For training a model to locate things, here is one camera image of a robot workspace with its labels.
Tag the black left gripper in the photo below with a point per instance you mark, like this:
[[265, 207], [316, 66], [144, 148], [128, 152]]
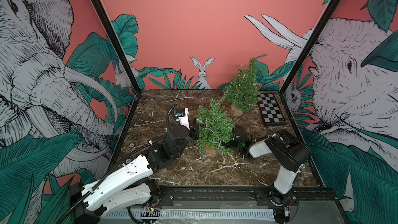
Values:
[[193, 131]]

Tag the large green christmas tree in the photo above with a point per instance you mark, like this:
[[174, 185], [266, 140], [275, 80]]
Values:
[[214, 126]]

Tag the large tree wooden base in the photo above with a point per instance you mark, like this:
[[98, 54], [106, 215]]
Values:
[[209, 150]]

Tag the small tree wooden base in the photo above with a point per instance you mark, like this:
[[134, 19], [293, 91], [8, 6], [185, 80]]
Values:
[[236, 112]]

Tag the small green christmas tree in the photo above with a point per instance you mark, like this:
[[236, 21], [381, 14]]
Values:
[[243, 90]]

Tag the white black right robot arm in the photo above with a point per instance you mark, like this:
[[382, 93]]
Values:
[[290, 152]]

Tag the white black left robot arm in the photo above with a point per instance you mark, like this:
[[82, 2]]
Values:
[[129, 181]]

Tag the black white chessboard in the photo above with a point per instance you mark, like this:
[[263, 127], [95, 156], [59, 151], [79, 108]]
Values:
[[270, 110]]

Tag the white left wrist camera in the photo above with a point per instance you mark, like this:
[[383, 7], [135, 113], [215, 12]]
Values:
[[182, 115]]

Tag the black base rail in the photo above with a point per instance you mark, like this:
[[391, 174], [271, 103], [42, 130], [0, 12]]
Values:
[[260, 195]]

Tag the white slotted cable tray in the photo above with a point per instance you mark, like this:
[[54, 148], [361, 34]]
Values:
[[191, 216]]

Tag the black frame post right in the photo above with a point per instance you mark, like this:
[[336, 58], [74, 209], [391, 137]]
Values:
[[327, 13]]

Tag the black frame post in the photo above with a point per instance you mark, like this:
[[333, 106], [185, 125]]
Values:
[[327, 13], [110, 31]]

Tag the black frame post left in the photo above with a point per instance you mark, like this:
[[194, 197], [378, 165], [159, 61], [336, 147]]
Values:
[[110, 31]]

